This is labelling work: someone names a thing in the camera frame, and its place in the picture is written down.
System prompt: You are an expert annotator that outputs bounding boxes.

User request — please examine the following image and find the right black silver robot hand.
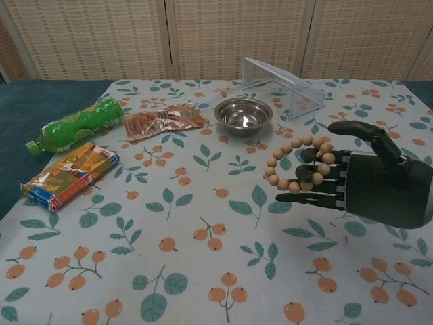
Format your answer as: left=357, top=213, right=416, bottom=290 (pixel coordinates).
left=275, top=121, right=433, bottom=230

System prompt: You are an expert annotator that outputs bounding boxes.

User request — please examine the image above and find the wooden bead bracelet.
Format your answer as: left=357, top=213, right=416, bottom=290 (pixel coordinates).
left=263, top=135, right=336, bottom=194

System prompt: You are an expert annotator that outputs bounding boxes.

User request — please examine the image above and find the clear plastic box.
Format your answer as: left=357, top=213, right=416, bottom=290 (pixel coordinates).
left=242, top=56, right=325, bottom=121

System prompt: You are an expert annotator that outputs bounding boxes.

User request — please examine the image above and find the stainless steel bowl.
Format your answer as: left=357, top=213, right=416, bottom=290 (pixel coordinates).
left=214, top=97, right=273, bottom=137

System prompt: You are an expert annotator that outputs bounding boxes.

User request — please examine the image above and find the floral leaf print tablecloth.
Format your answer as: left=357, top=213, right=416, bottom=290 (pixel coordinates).
left=0, top=78, right=433, bottom=325

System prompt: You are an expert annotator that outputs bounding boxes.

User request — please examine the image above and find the bamboo folding screen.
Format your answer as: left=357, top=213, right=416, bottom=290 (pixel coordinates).
left=0, top=0, right=433, bottom=84

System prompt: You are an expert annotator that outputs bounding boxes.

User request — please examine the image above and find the orange foil snack pouch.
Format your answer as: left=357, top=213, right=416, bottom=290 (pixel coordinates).
left=124, top=104, right=209, bottom=142

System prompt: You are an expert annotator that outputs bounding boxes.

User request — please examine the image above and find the green plastic drink bottle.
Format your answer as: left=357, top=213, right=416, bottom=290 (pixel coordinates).
left=24, top=97, right=124, bottom=156

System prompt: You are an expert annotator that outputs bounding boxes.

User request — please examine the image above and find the colourful orange snack pack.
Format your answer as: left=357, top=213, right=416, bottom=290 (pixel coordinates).
left=19, top=142, right=122, bottom=213

